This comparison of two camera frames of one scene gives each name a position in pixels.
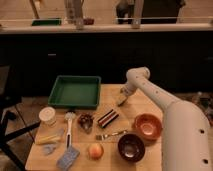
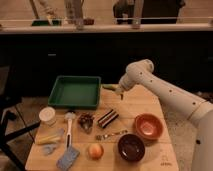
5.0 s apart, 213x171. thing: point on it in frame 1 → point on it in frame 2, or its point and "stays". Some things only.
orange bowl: [147, 126] stays
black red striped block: [108, 118] stays
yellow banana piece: [49, 139] stays
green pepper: [123, 102] → [111, 86]
